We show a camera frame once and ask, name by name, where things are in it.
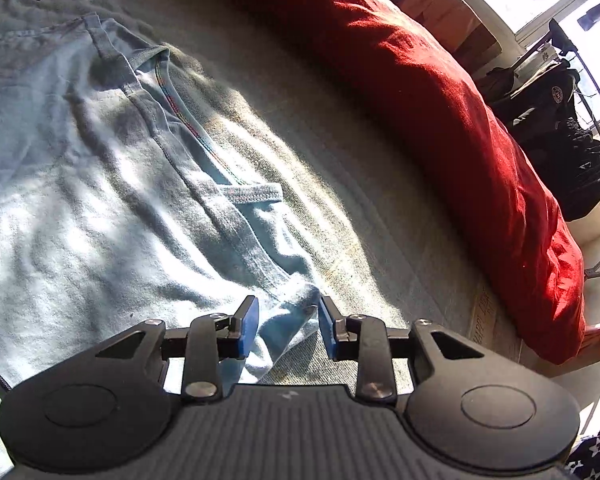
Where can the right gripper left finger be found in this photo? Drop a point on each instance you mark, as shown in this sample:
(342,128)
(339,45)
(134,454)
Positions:
(211,340)

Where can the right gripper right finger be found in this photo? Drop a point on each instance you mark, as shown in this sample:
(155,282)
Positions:
(362,339)

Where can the light blue cartoon t-shirt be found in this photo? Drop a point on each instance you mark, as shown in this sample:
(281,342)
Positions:
(116,206)

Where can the red quilt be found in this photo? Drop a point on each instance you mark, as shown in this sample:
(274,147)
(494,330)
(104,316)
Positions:
(510,221)

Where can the star patterned fabric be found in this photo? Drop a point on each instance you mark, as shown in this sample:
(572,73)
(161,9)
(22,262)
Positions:
(584,461)

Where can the black jacket on rack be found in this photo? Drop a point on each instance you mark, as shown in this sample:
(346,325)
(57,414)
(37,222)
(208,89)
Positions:
(542,119)

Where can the brown cardboard box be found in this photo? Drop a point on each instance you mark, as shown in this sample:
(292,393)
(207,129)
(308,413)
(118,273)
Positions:
(457,28)

